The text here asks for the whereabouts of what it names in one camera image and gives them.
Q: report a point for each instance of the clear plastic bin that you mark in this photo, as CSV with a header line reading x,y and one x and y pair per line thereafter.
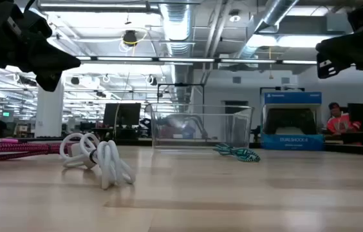
x,y
168,141

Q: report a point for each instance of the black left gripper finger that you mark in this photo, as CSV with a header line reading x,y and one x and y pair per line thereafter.
x,y
50,81
52,59

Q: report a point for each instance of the black monitors on desk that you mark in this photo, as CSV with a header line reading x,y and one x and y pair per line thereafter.
x,y
360,116

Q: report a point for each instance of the long ceiling light rail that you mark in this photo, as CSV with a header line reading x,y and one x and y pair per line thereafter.
x,y
184,60

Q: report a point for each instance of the blue DualShock 4 box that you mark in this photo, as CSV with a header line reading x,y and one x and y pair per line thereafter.
x,y
292,141

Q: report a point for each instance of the black computer monitor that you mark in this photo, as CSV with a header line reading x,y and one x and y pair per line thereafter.
x,y
122,114

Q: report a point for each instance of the green exit sign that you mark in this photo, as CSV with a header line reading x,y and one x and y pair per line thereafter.
x,y
6,114

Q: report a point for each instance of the silver ribbed ceiling duct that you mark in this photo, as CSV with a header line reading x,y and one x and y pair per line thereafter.
x,y
177,25

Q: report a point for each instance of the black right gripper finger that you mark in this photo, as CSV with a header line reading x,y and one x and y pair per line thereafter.
x,y
329,67
358,48

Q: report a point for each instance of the person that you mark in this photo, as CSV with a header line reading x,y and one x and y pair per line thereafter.
x,y
340,124

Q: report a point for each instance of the silver slanted ceiling duct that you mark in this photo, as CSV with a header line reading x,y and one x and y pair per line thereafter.
x,y
275,13

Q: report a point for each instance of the white building pillar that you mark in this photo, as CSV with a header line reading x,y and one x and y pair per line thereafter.
x,y
49,112

